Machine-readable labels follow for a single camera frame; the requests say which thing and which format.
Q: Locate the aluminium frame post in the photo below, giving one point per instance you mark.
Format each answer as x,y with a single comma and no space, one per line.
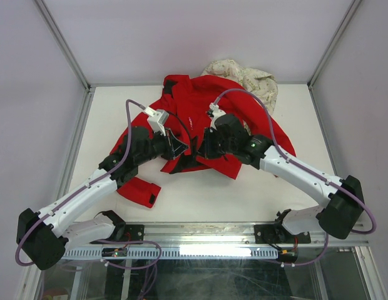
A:
334,41
54,29

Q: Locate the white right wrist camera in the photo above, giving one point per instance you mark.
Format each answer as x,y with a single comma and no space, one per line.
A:
214,113

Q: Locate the cream green printed cloth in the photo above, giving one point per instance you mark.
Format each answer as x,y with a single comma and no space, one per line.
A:
260,83

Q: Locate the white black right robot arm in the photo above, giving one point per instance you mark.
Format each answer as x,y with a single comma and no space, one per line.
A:
339,201

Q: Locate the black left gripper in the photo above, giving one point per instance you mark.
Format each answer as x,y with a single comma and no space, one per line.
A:
173,147

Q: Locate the red zip jacket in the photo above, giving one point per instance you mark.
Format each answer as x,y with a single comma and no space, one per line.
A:
188,100

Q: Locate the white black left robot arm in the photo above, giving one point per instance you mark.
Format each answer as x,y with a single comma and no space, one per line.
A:
46,235

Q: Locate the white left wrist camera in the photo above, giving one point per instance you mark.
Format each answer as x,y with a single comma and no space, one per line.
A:
156,119

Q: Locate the aluminium mounting rail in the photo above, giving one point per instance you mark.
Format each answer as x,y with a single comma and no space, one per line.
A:
235,233

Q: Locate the aluminium left frame post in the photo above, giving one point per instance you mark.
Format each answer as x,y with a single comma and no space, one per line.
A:
54,29

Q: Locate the aluminium right frame post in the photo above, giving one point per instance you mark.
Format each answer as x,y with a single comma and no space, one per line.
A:
334,41

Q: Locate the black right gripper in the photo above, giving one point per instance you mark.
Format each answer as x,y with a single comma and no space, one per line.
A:
206,150

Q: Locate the white perforated cable tray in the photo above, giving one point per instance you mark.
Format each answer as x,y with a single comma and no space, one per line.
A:
186,251

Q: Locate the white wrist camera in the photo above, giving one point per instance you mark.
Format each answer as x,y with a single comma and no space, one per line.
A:
214,113
156,119

